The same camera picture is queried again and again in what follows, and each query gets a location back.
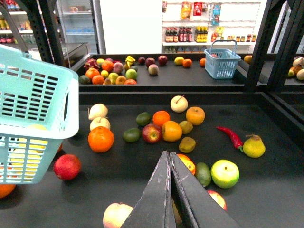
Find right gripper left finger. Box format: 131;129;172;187
122;151;171;228

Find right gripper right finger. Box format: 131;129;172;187
170;152;240;228

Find yellow lemon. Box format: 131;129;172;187
5;136;50;183

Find light blue shopping basket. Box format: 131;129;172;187
0;45;79;184

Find grey basket handle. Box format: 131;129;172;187
0;3;29;53

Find far lemon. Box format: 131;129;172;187
174;57;184;66

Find white sauce bottle shelf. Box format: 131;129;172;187
161;0;266;53

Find red yellow apple front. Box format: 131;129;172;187
207;190;228;211

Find green avocado near gripper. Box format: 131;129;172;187
194;162;211;187

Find pale peach front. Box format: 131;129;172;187
103;203;133;228

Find bright green apple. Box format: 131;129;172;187
210;159;239;189

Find orange behind gripper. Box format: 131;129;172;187
177;154;196;175

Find brown kiwi lower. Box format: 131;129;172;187
179;137;196;153

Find brown kiwi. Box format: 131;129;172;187
179;137;196;153
179;120;193;134

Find red chili pepper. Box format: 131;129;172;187
216;126;243;152

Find green lime lower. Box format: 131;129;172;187
123;128;142;143

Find green lime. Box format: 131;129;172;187
136;112;152;126
123;128;142;143

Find yellow green pear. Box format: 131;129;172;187
243;134;266;158

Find brown kiwi upper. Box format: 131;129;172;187
179;120;193;134

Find large round orange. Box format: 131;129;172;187
88;126;114;153

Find green lime upper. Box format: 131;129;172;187
136;112;152;126

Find small orange tangerine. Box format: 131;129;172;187
152;110;171;128

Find yellow orange apple back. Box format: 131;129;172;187
186;106;205;126

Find red pomegranate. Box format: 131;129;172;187
53;154;81;181

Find white pear middle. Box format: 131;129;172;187
90;117;111;131

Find white pear with stem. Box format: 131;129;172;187
170;95;189;113

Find white pear left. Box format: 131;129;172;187
88;104;108;120

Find far green apple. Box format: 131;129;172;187
125;69;138;81

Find far peach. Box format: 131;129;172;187
148;64;159;76

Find small blue basket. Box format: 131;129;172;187
204;40;241;79

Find far dark red apple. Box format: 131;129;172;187
145;57;156;68

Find large bumpy orange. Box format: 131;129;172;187
0;184;16;199

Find glass top freezer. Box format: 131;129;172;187
30;42;92;69

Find black shelf frame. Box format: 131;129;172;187
14;0;304;143

